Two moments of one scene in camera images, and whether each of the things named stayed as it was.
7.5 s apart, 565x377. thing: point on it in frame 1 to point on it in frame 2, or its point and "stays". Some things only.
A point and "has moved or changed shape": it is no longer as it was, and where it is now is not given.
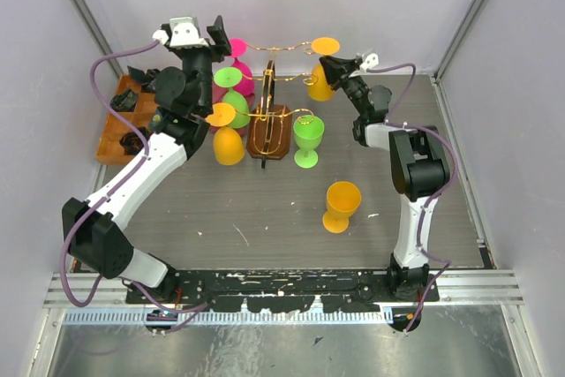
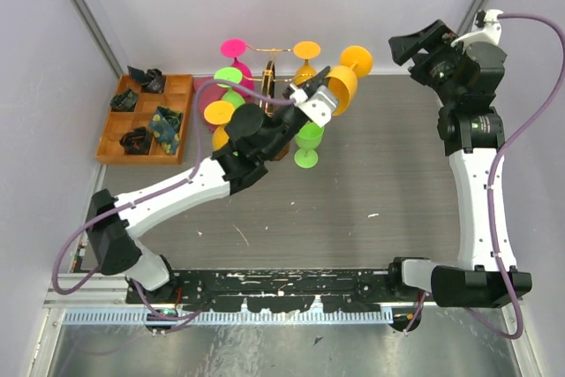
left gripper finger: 220,35 to 310,85
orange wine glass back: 228,143 stays
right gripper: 335,68 to 403,48
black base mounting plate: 276,290 stays
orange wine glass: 319,87 has moved or changed shape
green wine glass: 229,77 stays
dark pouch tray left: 124,101 stays
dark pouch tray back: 145,79 stays
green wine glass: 308,132 stays
